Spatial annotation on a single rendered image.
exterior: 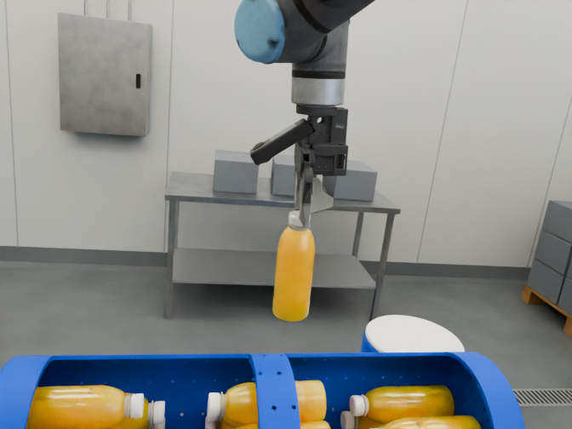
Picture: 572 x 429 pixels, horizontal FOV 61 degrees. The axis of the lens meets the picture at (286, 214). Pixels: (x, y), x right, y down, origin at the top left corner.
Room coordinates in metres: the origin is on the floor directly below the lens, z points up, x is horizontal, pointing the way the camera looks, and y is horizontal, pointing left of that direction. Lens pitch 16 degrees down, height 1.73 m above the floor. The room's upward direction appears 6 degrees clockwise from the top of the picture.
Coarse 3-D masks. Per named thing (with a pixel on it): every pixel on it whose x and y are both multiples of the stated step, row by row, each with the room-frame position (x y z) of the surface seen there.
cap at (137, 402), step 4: (132, 396) 0.70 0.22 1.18; (136, 396) 0.70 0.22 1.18; (140, 396) 0.70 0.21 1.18; (132, 400) 0.69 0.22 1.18; (136, 400) 0.69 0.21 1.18; (140, 400) 0.69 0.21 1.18; (132, 404) 0.69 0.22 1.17; (136, 404) 0.69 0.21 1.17; (140, 404) 0.69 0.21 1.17; (132, 408) 0.68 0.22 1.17; (136, 408) 0.69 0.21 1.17; (140, 408) 0.69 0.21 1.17; (132, 412) 0.68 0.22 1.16; (136, 412) 0.68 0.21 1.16; (140, 412) 0.69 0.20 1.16; (132, 416) 0.68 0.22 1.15; (136, 416) 0.69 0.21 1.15; (140, 416) 0.69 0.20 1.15
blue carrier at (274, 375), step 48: (0, 384) 0.63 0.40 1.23; (48, 384) 0.79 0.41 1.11; (96, 384) 0.81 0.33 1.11; (144, 384) 0.83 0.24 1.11; (192, 384) 0.85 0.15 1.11; (288, 384) 0.71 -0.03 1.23; (336, 384) 0.91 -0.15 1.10; (384, 384) 0.94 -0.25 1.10; (432, 384) 0.96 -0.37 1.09; (480, 384) 0.77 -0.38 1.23
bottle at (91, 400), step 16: (32, 400) 0.65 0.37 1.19; (48, 400) 0.66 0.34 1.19; (64, 400) 0.66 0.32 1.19; (80, 400) 0.67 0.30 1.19; (96, 400) 0.67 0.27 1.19; (112, 400) 0.68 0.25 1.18; (128, 400) 0.69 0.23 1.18; (32, 416) 0.64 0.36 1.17; (48, 416) 0.64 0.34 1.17; (64, 416) 0.65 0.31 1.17; (80, 416) 0.65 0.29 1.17; (96, 416) 0.66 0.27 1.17; (112, 416) 0.67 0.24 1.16; (128, 416) 0.68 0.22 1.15
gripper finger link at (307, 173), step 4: (304, 160) 0.83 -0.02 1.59; (304, 164) 0.81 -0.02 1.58; (308, 164) 0.81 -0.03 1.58; (304, 168) 0.81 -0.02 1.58; (308, 168) 0.81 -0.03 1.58; (304, 172) 0.81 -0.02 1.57; (308, 172) 0.81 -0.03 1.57; (312, 172) 0.81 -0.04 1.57; (304, 176) 0.81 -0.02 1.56; (308, 176) 0.81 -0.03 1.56; (312, 176) 0.81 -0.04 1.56; (304, 180) 0.81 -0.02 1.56; (308, 180) 0.81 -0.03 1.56; (304, 184) 0.81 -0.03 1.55; (308, 184) 0.81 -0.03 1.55; (304, 188) 0.81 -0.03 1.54; (308, 188) 0.81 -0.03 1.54; (304, 192) 0.81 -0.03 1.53; (308, 192) 0.82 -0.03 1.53; (304, 196) 0.81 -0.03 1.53; (308, 196) 0.82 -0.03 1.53; (304, 200) 0.81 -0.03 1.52; (308, 200) 0.82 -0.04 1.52
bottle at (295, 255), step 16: (288, 224) 0.85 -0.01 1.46; (288, 240) 0.84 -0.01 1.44; (304, 240) 0.83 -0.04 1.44; (288, 256) 0.83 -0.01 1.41; (304, 256) 0.83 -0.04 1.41; (288, 272) 0.83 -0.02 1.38; (304, 272) 0.83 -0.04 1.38; (288, 288) 0.83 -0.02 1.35; (304, 288) 0.83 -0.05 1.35; (272, 304) 0.86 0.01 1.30; (288, 304) 0.83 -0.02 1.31; (304, 304) 0.84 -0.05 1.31; (288, 320) 0.83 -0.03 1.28
